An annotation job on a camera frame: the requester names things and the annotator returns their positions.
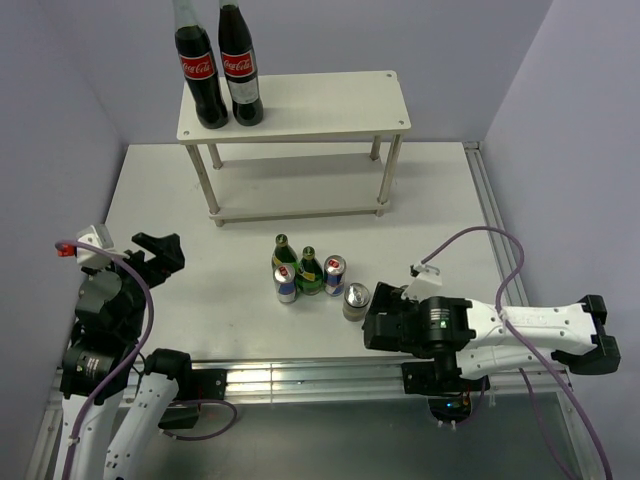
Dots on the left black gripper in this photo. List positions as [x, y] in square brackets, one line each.
[166, 249]

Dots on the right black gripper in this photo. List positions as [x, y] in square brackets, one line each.
[388, 297]

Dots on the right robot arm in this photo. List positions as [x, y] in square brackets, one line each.
[456, 344]

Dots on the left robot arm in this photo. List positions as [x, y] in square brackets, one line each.
[114, 316]

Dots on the dark gold-band beverage can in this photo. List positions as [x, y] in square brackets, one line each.
[356, 301]

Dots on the white two-tier shelf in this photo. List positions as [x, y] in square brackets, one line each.
[329, 145]

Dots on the right Red Bull can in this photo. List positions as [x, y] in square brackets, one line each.
[334, 273]

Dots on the red bull can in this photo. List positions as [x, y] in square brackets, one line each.
[334, 273]
[284, 276]

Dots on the front green glass bottle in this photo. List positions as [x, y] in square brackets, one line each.
[310, 274]

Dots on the green glass bottle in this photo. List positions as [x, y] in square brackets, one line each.
[283, 253]
[310, 274]

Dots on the rear green glass bottle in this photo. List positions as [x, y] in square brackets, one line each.
[283, 253]

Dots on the left Red Bull can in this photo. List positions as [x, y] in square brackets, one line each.
[284, 276]

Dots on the left Coca-Cola glass bottle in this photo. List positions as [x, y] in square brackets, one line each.
[198, 66]

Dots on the coca-cola glass bottle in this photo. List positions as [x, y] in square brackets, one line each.
[198, 66]
[239, 64]

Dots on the right Coca-Cola glass bottle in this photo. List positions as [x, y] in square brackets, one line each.
[239, 64]

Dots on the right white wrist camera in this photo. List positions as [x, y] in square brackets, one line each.
[426, 282]

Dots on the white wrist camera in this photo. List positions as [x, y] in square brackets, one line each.
[97, 236]
[426, 282]

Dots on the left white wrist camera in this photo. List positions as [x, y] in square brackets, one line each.
[97, 236]

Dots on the aluminium frame rail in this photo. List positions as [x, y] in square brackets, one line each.
[274, 358]

